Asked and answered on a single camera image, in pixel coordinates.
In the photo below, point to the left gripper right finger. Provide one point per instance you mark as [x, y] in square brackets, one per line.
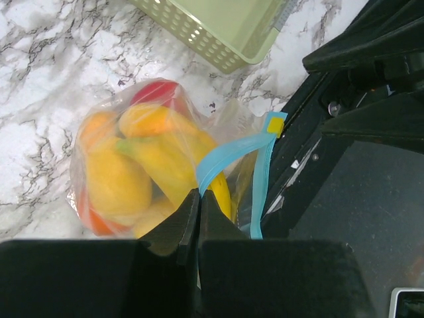
[242, 277]

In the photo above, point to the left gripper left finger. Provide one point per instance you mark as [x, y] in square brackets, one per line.
[153, 276]

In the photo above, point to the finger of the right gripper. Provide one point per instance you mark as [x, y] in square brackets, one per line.
[395, 121]
[383, 29]

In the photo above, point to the yellow toy lemon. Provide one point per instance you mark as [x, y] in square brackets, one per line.
[160, 210]
[119, 189]

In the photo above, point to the yellow toy banana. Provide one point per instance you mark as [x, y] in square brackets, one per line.
[170, 168]

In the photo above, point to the clear zip top bag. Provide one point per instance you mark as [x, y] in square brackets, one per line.
[232, 153]

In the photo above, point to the green perforated plastic basket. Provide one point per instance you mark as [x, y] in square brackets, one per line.
[229, 34]

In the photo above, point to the orange yellow toy mango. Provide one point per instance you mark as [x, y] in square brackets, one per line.
[151, 119]

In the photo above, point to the red toy apple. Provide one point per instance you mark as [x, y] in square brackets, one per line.
[164, 92]

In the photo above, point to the orange toy orange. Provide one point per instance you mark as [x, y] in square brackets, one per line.
[92, 220]

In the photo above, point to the black metal base rail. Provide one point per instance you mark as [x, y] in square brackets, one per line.
[367, 196]

